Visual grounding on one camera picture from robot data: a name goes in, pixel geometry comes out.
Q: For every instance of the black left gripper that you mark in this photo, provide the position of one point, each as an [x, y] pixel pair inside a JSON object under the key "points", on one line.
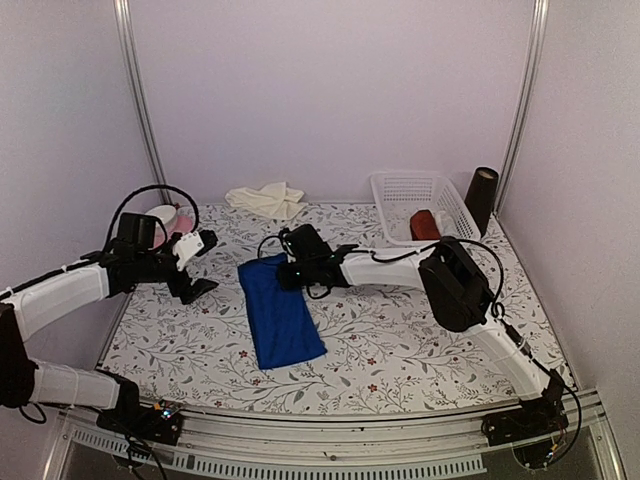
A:
{"points": [[203, 285]]}

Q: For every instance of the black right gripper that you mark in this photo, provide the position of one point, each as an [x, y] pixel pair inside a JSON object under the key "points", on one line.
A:
{"points": [[288, 280]]}

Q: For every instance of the blue microfibre towel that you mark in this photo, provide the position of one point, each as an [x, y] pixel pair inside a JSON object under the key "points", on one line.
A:
{"points": [[282, 329]]}

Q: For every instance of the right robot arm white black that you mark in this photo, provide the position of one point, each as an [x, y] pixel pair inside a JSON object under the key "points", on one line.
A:
{"points": [[457, 290]]}

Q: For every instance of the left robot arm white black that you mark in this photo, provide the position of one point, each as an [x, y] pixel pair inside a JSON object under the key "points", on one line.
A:
{"points": [[35, 305]]}

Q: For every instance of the pink saucer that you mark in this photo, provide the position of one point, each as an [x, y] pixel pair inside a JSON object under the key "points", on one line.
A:
{"points": [[183, 225]]}

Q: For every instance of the cream crumpled cloth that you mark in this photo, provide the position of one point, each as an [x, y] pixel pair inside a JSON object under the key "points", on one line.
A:
{"points": [[274, 201]]}

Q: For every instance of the white teacup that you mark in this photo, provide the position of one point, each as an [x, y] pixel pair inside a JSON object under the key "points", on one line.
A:
{"points": [[167, 215]]}

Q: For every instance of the white perforated plastic basket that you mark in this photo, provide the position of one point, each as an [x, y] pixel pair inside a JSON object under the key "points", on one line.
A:
{"points": [[399, 195]]}

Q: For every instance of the red-brown rolled towel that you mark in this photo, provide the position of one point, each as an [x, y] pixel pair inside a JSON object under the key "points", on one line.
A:
{"points": [[423, 227]]}

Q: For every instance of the floral patterned table mat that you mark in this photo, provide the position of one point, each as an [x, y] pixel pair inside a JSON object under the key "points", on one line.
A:
{"points": [[379, 349]]}

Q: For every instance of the clear plastic item in basket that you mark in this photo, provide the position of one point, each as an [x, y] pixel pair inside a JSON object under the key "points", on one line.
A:
{"points": [[442, 220]]}

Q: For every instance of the dark brown cylinder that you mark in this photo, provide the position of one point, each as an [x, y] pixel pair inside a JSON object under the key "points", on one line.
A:
{"points": [[480, 196]]}

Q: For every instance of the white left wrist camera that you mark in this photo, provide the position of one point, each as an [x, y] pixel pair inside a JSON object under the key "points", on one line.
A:
{"points": [[193, 244]]}

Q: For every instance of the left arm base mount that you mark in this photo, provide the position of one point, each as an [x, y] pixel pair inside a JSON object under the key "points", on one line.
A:
{"points": [[159, 425]]}

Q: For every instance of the aluminium front rail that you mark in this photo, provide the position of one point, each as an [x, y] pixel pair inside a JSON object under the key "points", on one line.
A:
{"points": [[446, 444]]}

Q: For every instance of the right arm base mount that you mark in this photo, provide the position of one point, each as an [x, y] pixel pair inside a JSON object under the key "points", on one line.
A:
{"points": [[521, 424]]}

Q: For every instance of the left aluminium frame post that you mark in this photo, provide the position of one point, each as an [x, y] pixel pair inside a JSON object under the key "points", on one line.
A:
{"points": [[133, 72]]}

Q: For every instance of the aluminium frame post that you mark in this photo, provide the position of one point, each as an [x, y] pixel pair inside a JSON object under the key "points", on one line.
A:
{"points": [[133, 72], [533, 56]]}

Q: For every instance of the right aluminium frame post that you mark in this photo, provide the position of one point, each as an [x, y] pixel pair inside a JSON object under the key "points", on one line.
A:
{"points": [[533, 56]]}

